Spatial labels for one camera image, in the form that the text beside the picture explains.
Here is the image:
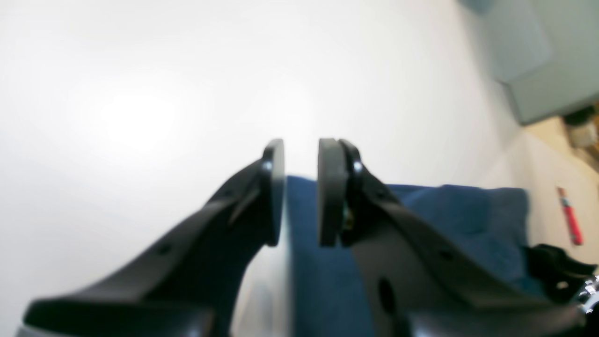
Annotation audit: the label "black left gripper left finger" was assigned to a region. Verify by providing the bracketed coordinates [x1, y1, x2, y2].
[23, 139, 285, 337]

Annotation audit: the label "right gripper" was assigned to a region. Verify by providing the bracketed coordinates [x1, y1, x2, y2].
[526, 244, 599, 337]

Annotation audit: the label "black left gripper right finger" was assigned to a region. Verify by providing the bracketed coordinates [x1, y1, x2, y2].
[317, 138, 586, 337]

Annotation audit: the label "dark blue T-shirt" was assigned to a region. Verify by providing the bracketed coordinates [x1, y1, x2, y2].
[286, 177, 561, 337]

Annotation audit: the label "red marker pen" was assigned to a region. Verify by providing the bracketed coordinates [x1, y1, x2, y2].
[556, 186, 584, 247]

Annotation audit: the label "grey bin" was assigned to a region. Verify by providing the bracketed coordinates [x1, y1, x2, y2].
[460, 0, 599, 125]

